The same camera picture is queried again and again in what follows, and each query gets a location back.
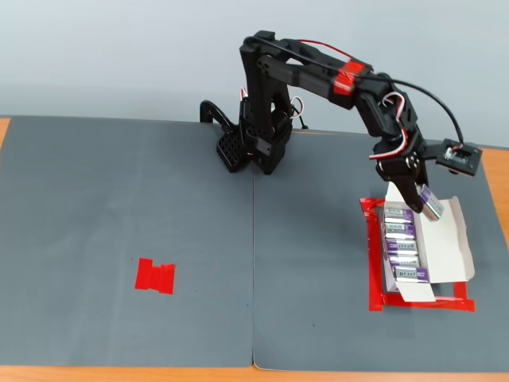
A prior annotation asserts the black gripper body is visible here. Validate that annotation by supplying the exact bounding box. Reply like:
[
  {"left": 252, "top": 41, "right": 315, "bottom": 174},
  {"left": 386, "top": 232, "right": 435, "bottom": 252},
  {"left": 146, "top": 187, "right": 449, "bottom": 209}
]
[{"left": 375, "top": 136, "right": 429, "bottom": 182}]

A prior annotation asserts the silver purple 9V battery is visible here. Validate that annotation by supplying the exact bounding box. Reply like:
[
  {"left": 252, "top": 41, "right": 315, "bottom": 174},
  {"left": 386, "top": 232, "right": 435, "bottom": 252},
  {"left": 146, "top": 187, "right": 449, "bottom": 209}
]
[
  {"left": 418, "top": 183, "right": 445, "bottom": 221},
  {"left": 383, "top": 237, "right": 419, "bottom": 256},
  {"left": 386, "top": 254, "right": 422, "bottom": 269},
  {"left": 384, "top": 222, "right": 417, "bottom": 240},
  {"left": 383, "top": 206, "right": 415, "bottom": 224},
  {"left": 392, "top": 266, "right": 429, "bottom": 284}
]

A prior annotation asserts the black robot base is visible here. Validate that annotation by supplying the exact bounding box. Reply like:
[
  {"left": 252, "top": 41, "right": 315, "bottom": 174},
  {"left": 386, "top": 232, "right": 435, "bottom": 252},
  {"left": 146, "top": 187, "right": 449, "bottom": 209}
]
[{"left": 216, "top": 99, "right": 292, "bottom": 177}]

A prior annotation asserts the white cardboard box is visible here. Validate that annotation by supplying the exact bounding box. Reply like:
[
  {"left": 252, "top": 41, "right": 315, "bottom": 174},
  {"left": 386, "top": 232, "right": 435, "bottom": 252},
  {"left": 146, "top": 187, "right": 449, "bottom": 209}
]
[{"left": 383, "top": 181, "right": 476, "bottom": 303}]

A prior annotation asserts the red tape band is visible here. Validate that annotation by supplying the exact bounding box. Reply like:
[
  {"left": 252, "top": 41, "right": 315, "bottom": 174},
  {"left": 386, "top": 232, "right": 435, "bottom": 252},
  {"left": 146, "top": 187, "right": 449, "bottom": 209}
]
[{"left": 331, "top": 59, "right": 367, "bottom": 98}]

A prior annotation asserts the grey mat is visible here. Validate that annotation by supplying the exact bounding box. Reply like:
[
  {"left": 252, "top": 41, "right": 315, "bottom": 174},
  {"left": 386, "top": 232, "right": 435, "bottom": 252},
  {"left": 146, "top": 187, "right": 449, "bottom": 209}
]
[
  {"left": 252, "top": 127, "right": 509, "bottom": 371},
  {"left": 0, "top": 115, "right": 255, "bottom": 368}
]

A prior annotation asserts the black table clamp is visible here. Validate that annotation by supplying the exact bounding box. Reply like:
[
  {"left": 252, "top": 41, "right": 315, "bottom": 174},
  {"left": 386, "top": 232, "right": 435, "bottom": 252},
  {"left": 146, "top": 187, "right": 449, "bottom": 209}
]
[{"left": 199, "top": 99, "right": 240, "bottom": 133}]

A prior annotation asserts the red tape patch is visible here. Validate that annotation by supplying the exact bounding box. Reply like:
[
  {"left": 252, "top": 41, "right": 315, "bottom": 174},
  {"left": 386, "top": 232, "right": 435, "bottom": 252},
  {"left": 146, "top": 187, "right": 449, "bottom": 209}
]
[{"left": 134, "top": 257, "right": 177, "bottom": 296}]

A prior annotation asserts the red white black servo wire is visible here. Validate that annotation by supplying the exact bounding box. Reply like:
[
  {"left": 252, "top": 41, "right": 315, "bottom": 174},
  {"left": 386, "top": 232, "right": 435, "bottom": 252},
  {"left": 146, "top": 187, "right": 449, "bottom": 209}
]
[
  {"left": 368, "top": 92, "right": 411, "bottom": 162},
  {"left": 297, "top": 38, "right": 356, "bottom": 61},
  {"left": 240, "top": 86, "right": 306, "bottom": 121}
]

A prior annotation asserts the black square wrist camera module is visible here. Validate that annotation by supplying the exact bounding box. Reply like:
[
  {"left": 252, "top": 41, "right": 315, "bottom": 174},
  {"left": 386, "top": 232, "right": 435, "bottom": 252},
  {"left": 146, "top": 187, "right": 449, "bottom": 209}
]
[{"left": 434, "top": 138, "right": 484, "bottom": 177}]

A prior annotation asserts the red tape frame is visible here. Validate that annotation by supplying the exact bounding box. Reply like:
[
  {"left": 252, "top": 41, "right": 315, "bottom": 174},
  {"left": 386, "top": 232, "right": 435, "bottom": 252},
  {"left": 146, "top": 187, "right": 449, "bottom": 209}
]
[{"left": 359, "top": 196, "right": 477, "bottom": 314}]

